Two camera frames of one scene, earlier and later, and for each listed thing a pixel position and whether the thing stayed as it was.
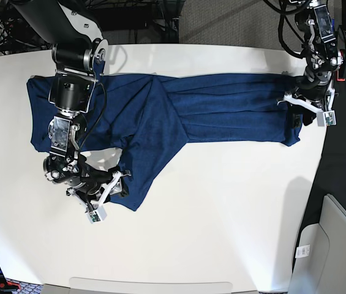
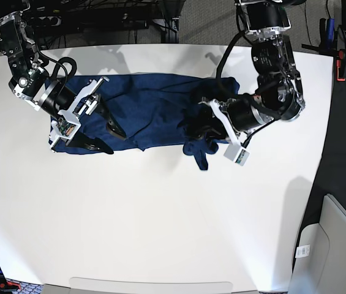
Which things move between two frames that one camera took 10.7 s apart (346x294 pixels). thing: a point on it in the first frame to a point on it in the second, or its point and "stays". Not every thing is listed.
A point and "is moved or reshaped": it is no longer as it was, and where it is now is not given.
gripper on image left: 97,188 to 84,101
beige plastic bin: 332,256 stays
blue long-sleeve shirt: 146,118 is moved or reshaped
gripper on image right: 318,98 to 220,108
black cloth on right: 342,173 stays
